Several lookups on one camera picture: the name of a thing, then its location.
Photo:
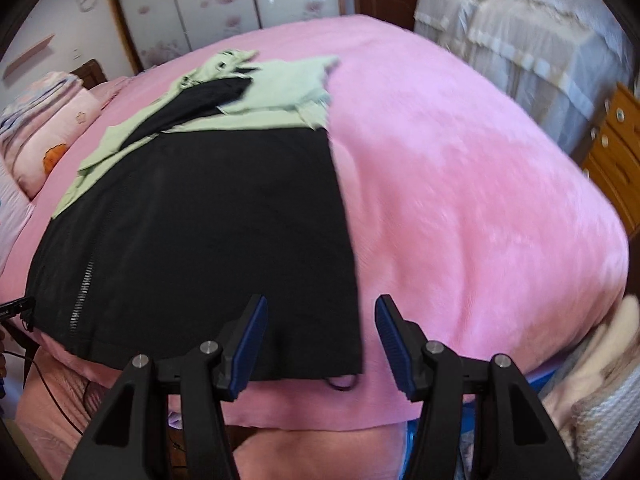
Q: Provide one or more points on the floral sliding door wardrobe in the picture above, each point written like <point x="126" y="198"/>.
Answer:
<point x="215" y="5"/>

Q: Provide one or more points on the lace covered furniture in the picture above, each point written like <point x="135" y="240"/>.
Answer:
<point x="525" y="50"/>

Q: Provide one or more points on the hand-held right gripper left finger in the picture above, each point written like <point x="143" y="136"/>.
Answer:
<point x="247" y="355"/>

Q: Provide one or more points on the pink bed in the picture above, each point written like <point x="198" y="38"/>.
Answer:
<point x="450" y="185"/>

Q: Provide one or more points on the folded floral blanket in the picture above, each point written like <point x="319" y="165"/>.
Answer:
<point x="35" y="97"/>

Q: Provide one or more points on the pink wall shelf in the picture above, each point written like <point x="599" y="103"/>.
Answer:
<point x="27" y="57"/>

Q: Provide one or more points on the purple slipper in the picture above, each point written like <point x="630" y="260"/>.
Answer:
<point x="175" y="419"/>

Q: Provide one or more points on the plain pink pillow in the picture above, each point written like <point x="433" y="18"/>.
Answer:
<point x="112" y="92"/>

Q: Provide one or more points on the green and black hooded jacket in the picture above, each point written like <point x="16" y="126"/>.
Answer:
<point x="200" y="210"/>

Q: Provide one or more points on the dark wooden headboard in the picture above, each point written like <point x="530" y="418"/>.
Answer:
<point x="90" y="72"/>

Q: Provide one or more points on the white knit blanket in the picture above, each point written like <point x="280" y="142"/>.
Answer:
<point x="600" y="400"/>

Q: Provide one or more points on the wooden drawer cabinet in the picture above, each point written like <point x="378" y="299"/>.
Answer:
<point x="615" y="160"/>

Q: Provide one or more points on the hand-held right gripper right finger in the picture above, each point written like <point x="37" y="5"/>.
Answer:
<point x="395" y="355"/>

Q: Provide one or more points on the pink pillow with shell print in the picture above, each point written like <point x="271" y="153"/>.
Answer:
<point x="55" y="140"/>

